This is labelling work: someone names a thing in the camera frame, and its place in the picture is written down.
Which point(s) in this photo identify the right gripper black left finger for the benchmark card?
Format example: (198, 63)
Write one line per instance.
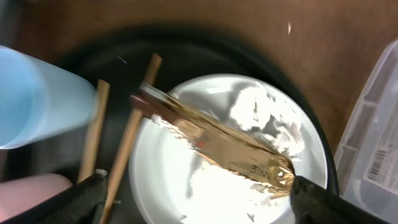
(80, 203)

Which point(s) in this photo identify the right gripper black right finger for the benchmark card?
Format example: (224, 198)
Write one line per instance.
(312, 204)

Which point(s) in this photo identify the light blue plastic cup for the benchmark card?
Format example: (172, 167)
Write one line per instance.
(40, 100)

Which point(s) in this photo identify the gold foil wrapper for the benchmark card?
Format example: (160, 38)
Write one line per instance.
(222, 145)

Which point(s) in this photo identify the clear plastic waste bin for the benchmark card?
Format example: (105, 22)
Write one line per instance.
(366, 157)

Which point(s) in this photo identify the wooden chopstick left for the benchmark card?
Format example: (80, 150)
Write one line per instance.
(93, 134)

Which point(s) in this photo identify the wooden chopstick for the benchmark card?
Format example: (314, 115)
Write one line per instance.
(128, 139)
(93, 134)

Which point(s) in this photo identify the wooden chopstick right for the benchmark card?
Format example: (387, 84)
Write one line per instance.
(128, 139)

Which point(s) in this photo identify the white round plate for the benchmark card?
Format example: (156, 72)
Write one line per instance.
(172, 183)

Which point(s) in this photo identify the crumpled white napkin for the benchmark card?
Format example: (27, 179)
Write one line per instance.
(268, 119)

